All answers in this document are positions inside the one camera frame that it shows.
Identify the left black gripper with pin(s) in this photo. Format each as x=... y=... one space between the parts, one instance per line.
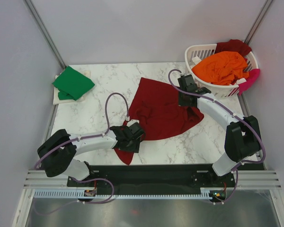
x=134 y=148

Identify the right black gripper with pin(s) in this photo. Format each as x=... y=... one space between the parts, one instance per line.
x=181 y=102

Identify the dark red t shirt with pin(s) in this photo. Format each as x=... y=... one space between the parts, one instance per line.
x=155 y=106

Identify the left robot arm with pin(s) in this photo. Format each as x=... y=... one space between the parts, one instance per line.
x=56 y=155

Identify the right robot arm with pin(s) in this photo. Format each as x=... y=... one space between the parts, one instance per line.
x=242 y=137

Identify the white laundry basket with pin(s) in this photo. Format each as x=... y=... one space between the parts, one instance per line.
x=196 y=53

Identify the orange t shirt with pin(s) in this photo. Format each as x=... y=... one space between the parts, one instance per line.
x=223 y=68

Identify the dark red shirt in basket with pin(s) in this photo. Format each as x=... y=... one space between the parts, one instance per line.
x=233 y=45

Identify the pink garment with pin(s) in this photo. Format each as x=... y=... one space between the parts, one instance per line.
x=253 y=76

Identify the folded green t shirt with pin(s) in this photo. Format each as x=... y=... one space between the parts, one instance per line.
x=72 y=85

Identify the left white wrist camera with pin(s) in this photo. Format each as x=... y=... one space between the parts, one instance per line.
x=130 y=121

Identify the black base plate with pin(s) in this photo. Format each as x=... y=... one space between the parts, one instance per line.
x=154 y=179

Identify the right aluminium frame post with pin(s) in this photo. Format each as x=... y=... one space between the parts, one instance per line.
x=258 y=21

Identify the aluminium frame post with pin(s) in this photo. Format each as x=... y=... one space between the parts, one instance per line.
x=44 y=31
x=258 y=21

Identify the white slotted cable duct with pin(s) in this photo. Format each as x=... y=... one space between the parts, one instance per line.
x=88 y=194

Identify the aluminium front rail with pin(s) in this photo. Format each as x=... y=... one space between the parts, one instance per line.
x=248 y=180

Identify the left aluminium frame post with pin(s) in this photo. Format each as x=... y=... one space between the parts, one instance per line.
x=44 y=31

